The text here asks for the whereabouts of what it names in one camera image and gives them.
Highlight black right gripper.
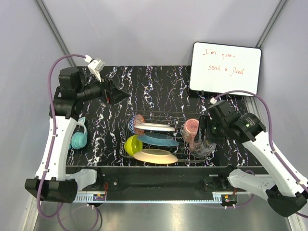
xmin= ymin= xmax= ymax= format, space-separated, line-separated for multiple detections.
xmin=194 ymin=115 xmax=228 ymax=144

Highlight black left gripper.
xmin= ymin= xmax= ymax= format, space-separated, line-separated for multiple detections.
xmin=76 ymin=70 xmax=129 ymax=105

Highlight pink ceramic mug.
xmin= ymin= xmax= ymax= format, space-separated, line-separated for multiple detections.
xmin=182 ymin=118 xmax=199 ymax=143

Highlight clear drinking glass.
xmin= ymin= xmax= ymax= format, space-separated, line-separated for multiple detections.
xmin=189 ymin=141 xmax=216 ymax=158

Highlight white watermelon pattern plate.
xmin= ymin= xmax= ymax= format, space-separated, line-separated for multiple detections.
xmin=134 ymin=123 xmax=175 ymax=131

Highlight teal scalloped plate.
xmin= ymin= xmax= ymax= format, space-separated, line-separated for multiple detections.
xmin=137 ymin=132 xmax=179 ymax=147

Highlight yellow green bowl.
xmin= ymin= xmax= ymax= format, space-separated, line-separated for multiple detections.
xmin=124 ymin=135 xmax=143 ymax=156

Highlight orange bird pattern plate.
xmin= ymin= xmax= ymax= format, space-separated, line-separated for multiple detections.
xmin=133 ymin=149 xmax=178 ymax=164

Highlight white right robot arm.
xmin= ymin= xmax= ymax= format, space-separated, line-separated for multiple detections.
xmin=201 ymin=98 xmax=308 ymax=217

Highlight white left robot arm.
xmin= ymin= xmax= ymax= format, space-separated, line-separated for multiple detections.
xmin=25 ymin=67 xmax=129 ymax=204

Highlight blue red patterned bowl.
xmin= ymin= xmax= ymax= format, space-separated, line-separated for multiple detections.
xmin=128 ymin=114 xmax=145 ymax=135

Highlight white dry erase board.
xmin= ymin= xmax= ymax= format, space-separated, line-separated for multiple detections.
xmin=189 ymin=42 xmax=262 ymax=94

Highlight teal cat ear headphones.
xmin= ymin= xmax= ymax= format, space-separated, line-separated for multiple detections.
xmin=69 ymin=117 xmax=88 ymax=149

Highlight right controller board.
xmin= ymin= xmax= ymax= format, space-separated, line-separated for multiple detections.
xmin=222 ymin=194 xmax=237 ymax=204

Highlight controller board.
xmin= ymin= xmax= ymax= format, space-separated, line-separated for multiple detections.
xmin=93 ymin=192 xmax=106 ymax=201
xmin=222 ymin=194 xmax=237 ymax=204

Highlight left controller board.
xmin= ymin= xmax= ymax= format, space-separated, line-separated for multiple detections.
xmin=93 ymin=192 xmax=106 ymax=201

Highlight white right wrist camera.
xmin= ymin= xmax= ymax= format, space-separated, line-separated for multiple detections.
xmin=209 ymin=97 xmax=218 ymax=105

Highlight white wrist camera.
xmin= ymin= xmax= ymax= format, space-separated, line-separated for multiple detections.
xmin=209 ymin=97 xmax=218 ymax=105
xmin=84 ymin=55 xmax=105 ymax=82

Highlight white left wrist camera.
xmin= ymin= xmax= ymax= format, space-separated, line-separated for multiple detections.
xmin=84 ymin=55 xmax=105 ymax=82

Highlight black wire dish rack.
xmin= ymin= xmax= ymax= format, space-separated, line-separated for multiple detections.
xmin=120 ymin=110 xmax=205 ymax=163

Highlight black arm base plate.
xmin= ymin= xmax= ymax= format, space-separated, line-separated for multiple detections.
xmin=77 ymin=166 xmax=246 ymax=193

